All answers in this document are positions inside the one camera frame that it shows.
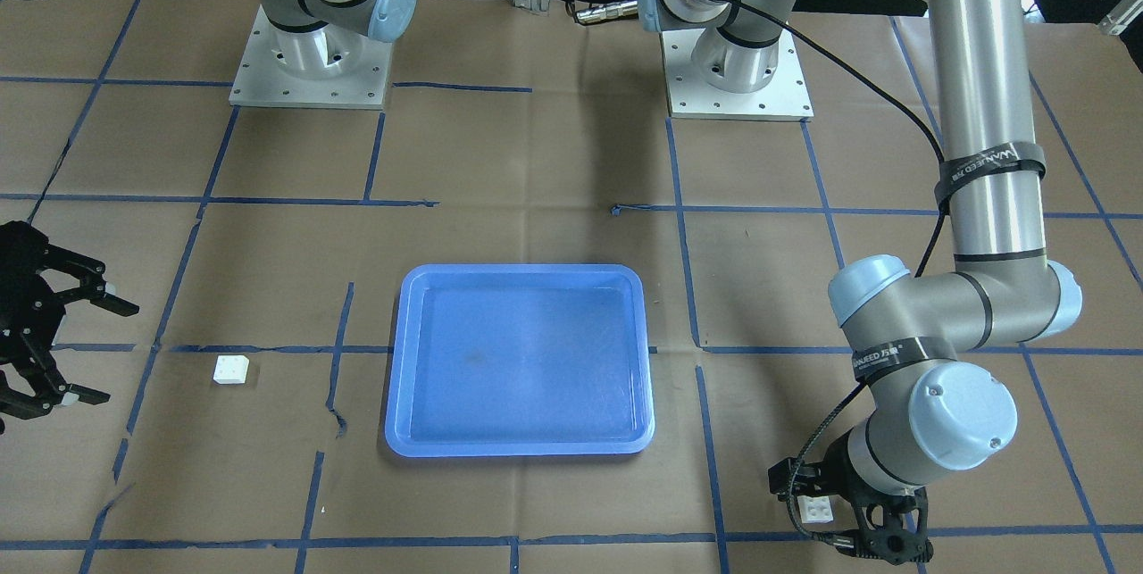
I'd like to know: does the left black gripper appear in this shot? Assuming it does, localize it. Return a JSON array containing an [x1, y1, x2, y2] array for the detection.
[[826, 470, 934, 565]]

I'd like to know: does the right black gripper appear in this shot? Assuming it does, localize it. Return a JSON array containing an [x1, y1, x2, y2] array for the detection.
[[1, 220, 139, 418]]

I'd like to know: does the white building block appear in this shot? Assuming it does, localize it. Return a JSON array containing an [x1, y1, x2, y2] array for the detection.
[[797, 495, 834, 525], [211, 354, 250, 386]]

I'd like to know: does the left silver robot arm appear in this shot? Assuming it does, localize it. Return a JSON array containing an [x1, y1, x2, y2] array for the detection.
[[637, 0, 1084, 565]]

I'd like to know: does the blue plastic tray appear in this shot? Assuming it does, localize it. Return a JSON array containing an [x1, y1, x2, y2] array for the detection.
[[384, 263, 656, 459]]

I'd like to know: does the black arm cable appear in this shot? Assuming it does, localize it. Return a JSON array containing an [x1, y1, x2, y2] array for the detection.
[[630, 0, 952, 557]]

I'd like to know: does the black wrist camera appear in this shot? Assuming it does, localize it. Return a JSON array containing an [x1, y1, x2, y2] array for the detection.
[[767, 457, 831, 501]]

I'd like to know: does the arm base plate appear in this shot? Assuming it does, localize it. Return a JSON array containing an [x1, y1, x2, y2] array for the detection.
[[660, 27, 815, 122], [229, 8, 393, 111]]

